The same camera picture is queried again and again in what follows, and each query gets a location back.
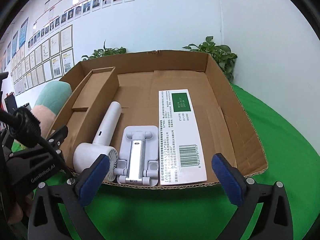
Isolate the white folding phone stand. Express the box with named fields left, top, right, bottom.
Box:
left=114, top=126, right=159, bottom=187

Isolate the white green medicine box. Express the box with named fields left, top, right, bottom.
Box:
left=158, top=89, right=207, bottom=186

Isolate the white handheld fan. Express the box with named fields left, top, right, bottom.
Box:
left=73, top=101, right=121, bottom=182

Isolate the green table cloth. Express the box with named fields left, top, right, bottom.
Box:
left=11, top=83, right=318, bottom=240

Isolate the pastel plush toy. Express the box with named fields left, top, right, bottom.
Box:
left=30, top=81, right=72, bottom=139

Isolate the brown cardboard insert divider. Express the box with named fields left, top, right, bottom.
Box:
left=47, top=67, right=119, bottom=169

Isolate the large cardboard box tray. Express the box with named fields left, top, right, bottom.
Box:
left=48, top=50, right=268, bottom=189

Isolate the left potted green plant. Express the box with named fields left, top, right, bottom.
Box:
left=81, top=42, right=127, bottom=61

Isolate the potted green plant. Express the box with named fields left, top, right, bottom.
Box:
left=183, top=36, right=238, bottom=83
left=81, top=42, right=127, bottom=61

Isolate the right potted green plant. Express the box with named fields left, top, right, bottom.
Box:
left=183, top=36, right=238, bottom=83

